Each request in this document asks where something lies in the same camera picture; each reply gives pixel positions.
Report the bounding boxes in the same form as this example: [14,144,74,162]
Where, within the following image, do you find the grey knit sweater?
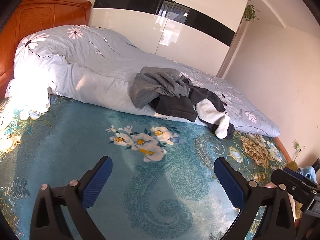
[132,66,194,109]

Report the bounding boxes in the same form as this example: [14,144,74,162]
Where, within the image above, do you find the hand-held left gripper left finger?
[29,156,113,240]

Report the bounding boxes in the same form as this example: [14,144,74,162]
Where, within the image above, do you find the white wardrobe with black stripe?
[89,0,250,80]

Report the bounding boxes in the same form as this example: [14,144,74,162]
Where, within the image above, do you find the dark grey white fleece garment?
[180,76,235,140]

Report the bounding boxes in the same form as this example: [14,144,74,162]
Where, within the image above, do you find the light blue folded cloth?
[297,166,316,180]

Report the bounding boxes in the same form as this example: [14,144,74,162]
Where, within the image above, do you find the teal floral blanket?
[0,94,293,240]

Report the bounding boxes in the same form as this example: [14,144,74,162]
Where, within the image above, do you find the wooden bed rail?
[274,136,293,162]

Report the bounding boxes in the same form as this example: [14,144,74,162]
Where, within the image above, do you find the green hanging plant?
[241,4,260,23]

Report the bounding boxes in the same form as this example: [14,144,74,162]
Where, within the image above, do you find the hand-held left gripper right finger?
[214,157,298,240]

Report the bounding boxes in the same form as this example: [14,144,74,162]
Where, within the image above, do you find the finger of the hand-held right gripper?
[271,168,318,207]
[312,158,320,183]

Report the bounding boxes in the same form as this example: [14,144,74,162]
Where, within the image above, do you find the wooden bed headboard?
[0,0,92,99]

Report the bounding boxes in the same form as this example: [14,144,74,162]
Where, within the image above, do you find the light blue floral duvet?
[14,25,280,138]

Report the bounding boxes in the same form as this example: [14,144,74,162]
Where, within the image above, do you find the white pillow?
[4,77,50,113]

